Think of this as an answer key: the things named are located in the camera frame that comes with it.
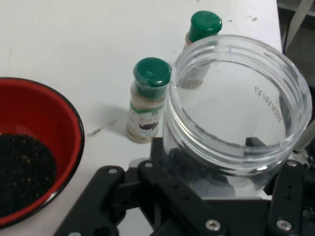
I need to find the green-capped spice bottle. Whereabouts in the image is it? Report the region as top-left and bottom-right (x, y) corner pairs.
(181, 10), (223, 89)
(126, 57), (172, 144)

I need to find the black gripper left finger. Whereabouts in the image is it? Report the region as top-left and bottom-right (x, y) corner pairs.
(53, 137), (229, 236)

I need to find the clear plastic jar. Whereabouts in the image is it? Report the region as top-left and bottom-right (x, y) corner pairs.
(162, 34), (313, 200)

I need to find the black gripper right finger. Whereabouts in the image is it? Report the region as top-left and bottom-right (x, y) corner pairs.
(267, 159), (315, 236)

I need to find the red bowl black rim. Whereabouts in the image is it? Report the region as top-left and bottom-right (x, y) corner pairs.
(0, 77), (86, 229)

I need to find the black seed pile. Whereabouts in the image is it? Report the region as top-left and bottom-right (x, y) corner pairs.
(0, 132), (58, 219)

